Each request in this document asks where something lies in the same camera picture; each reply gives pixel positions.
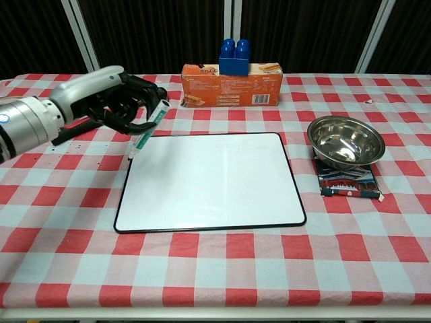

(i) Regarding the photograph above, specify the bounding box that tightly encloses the dark patterned snack packet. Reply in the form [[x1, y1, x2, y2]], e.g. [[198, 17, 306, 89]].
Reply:
[[314, 157, 385, 203]]

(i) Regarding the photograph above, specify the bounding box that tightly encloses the stainless steel bowl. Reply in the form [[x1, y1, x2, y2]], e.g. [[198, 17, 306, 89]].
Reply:
[[306, 115, 386, 168]]

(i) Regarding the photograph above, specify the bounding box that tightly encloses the white metal frame post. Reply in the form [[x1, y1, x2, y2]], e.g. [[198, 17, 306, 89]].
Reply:
[[354, 0, 397, 74], [61, 0, 102, 75], [224, 0, 236, 46]]

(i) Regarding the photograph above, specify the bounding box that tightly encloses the orange biscuit box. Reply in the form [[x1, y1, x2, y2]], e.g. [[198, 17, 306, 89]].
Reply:
[[180, 62, 283, 109]]

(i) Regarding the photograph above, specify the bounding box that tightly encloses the blue toy building block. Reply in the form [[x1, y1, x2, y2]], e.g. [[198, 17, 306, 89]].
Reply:
[[218, 38, 251, 77]]

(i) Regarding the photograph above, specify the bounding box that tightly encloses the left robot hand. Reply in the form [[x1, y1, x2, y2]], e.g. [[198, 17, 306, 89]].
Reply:
[[48, 65, 168, 135]]

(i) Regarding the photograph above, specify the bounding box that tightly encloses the green whiteboard marker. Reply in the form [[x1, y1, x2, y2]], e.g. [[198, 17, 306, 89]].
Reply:
[[127, 99, 170, 160]]

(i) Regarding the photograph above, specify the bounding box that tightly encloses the red white checkered tablecloth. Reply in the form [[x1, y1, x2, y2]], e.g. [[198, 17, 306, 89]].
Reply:
[[0, 73, 431, 309]]

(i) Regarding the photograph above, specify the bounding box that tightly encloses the white dry-erase board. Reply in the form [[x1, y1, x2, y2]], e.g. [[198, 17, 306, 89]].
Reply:
[[113, 132, 307, 234]]

